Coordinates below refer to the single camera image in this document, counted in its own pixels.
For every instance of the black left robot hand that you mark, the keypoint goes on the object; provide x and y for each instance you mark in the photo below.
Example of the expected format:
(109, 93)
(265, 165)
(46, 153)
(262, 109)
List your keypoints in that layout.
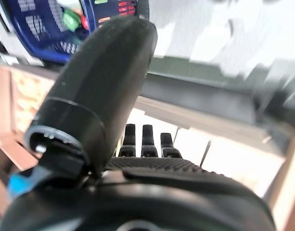
(99, 96)

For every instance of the blue plastic shopping basket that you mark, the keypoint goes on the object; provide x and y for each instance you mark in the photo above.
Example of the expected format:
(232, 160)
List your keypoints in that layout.
(45, 29)

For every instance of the red vegetable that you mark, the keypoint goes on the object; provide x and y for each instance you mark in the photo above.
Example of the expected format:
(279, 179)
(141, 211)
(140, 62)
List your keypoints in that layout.
(85, 22)

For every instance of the green vegetable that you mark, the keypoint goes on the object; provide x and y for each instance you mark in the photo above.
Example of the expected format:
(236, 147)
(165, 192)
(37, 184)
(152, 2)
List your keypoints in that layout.
(70, 19)

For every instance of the grey metal shelf rail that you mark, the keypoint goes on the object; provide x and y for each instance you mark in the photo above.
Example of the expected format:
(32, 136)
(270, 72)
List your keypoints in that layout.
(200, 93)

